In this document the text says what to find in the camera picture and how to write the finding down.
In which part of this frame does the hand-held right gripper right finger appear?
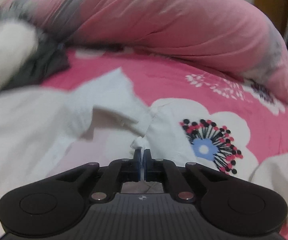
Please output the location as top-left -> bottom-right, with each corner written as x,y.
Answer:
143,149 -> 230,203

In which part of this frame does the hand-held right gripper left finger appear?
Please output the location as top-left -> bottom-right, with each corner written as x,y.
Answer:
56,149 -> 143,203

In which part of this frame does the white shirt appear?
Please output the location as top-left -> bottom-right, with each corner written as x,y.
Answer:
0,68 -> 288,240

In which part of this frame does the pink floral blanket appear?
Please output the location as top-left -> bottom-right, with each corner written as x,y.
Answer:
40,47 -> 288,240

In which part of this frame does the dark grey garment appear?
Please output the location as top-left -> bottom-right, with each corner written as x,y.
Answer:
6,29 -> 71,88

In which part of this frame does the pink and grey duvet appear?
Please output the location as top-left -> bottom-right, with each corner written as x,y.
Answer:
0,0 -> 288,111

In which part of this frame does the light grey garment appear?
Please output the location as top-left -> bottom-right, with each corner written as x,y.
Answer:
0,1 -> 36,29

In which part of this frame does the wooden door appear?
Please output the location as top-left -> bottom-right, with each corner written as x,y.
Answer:
254,0 -> 288,38

